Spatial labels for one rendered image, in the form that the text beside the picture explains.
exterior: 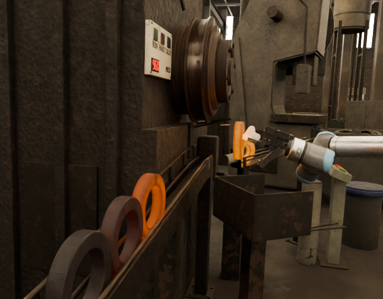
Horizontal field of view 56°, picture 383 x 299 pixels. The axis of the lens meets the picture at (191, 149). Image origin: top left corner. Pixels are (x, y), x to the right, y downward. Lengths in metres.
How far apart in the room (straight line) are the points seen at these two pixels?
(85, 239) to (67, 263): 0.05
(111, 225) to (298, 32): 3.77
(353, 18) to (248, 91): 6.35
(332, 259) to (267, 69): 2.50
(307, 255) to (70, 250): 1.92
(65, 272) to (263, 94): 3.87
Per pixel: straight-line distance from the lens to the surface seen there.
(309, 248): 2.41
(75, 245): 0.66
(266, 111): 4.33
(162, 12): 1.48
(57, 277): 0.65
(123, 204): 0.81
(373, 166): 3.83
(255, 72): 4.39
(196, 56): 1.48
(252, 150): 2.14
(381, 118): 5.52
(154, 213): 1.08
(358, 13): 10.47
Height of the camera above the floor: 0.96
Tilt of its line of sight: 7 degrees down
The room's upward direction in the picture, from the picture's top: 2 degrees clockwise
